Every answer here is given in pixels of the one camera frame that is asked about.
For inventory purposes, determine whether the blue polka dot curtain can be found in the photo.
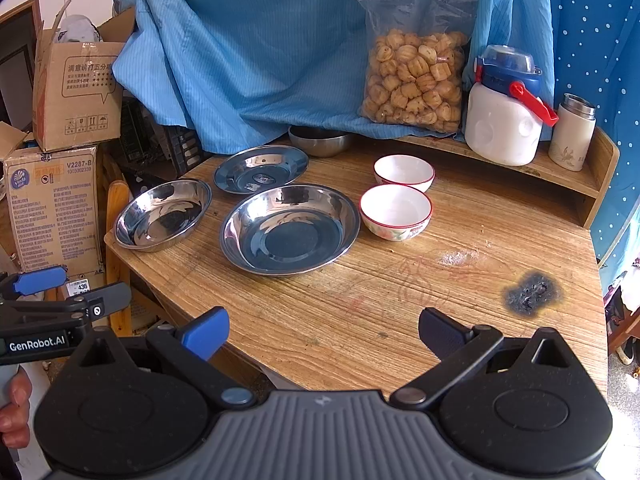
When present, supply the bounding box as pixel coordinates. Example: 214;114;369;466
551;0;639;288

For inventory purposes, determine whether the oval steel dish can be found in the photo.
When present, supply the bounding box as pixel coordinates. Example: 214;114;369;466
113;179;213;252

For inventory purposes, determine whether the wooden stool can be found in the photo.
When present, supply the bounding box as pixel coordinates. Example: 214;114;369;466
605;288;639;354

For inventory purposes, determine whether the blue striped cloth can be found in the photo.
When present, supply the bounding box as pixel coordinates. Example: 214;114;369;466
113;0;558;154

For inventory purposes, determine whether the cream thermos steel cap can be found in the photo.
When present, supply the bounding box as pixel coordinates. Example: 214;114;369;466
549;93;596;172

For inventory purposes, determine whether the wooden desk shelf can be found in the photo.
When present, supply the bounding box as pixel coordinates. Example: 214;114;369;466
394;127;621;230

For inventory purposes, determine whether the large steel plate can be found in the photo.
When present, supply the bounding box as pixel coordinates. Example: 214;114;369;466
219;183;360;276

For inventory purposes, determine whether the cardboard box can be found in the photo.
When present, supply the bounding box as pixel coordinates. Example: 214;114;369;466
3;146;102;276
32;8;134;153

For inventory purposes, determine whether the red-rimmed white bowl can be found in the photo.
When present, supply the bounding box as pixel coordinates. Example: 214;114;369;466
373;154;436;193
359;184;433;242

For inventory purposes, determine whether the upper cardboard box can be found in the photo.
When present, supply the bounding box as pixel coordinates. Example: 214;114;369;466
32;8;134;153

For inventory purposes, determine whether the lower cardboard box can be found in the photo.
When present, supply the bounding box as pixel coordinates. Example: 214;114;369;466
3;146;102;276

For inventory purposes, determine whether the white jug blue lid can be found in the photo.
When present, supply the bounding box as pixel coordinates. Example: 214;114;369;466
464;44;559;167

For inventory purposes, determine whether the clear bag of biscuits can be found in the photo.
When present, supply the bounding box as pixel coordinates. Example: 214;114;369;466
357;0;480;134

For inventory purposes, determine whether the deep steel bowl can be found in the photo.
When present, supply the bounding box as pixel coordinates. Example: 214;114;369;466
288;125;355;158

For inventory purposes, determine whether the black plastic crate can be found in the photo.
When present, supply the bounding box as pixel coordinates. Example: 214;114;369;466
119;96;207;177

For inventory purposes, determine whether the steel plate with sticker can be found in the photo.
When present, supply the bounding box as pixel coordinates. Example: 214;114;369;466
214;145;309;195

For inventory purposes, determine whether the person's left hand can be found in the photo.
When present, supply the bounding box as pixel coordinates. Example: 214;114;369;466
0;367;32;450

